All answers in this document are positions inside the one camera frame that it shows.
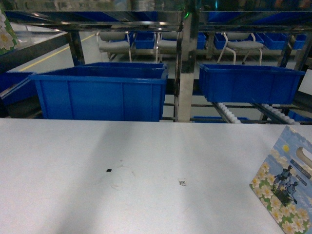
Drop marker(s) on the blue crate lower front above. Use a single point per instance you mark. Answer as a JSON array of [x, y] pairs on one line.
[[119, 91]]

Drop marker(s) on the steel rack upright post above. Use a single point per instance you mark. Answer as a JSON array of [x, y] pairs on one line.
[[185, 65]]

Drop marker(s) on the blue crate lower right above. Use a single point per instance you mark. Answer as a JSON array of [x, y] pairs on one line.
[[248, 83]]

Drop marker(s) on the grey chair right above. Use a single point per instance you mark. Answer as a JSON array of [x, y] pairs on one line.
[[241, 42]]

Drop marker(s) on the flower gift bag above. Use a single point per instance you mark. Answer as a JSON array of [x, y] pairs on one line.
[[283, 183], [8, 38]]

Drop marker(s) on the blue crate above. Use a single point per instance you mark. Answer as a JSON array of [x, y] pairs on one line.
[[119, 91], [248, 83]]

